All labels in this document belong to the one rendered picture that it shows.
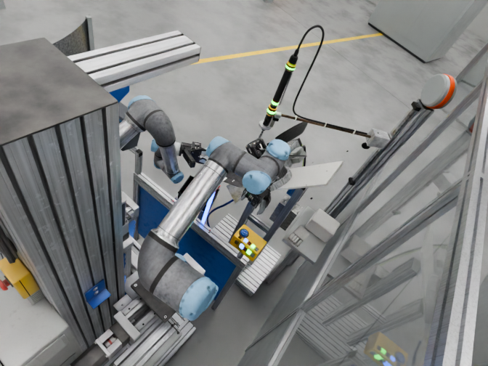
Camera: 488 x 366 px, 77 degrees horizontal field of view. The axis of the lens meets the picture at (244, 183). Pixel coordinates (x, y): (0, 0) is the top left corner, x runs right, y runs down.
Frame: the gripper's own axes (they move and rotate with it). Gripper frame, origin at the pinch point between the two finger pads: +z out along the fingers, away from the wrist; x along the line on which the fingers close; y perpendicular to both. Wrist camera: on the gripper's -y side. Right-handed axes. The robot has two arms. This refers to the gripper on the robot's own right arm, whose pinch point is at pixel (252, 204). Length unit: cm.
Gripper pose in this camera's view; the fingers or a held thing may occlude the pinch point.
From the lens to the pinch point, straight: 124.8
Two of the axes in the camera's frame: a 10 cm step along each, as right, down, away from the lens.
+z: -2.7, 6.1, 7.5
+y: -5.6, 5.3, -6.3
